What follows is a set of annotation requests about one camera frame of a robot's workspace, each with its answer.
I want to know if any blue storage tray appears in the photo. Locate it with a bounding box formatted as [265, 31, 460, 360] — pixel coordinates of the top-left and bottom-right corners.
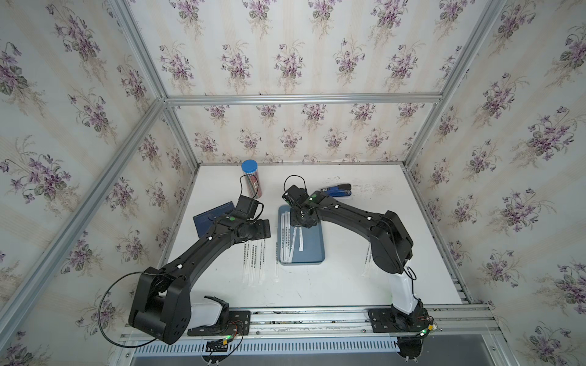
[276, 205, 326, 265]

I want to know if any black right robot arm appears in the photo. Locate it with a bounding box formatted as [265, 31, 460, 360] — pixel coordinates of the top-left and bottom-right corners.
[282, 185, 418, 315]

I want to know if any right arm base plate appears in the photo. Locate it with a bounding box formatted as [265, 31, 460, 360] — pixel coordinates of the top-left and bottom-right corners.
[367, 304, 433, 335]

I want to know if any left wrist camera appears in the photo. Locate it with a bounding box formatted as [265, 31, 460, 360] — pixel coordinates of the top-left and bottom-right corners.
[232, 195, 260, 220]

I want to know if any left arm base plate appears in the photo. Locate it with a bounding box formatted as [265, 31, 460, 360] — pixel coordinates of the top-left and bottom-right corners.
[187, 310, 251, 336]

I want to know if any aluminium mounting rail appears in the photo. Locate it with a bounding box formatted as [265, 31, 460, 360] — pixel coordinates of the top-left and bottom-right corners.
[118, 303, 502, 342]

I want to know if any blue stapler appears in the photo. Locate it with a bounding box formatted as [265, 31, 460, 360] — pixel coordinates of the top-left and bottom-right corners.
[320, 183, 352, 198]

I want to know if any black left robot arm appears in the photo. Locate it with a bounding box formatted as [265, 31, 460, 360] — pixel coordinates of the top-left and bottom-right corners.
[128, 216, 271, 345]

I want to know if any dark blue book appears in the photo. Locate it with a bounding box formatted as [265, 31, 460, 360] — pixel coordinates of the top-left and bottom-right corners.
[192, 201, 234, 238]

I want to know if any clear tube of coloured pencils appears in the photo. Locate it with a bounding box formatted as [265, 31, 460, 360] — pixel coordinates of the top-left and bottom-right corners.
[241, 160, 262, 199]

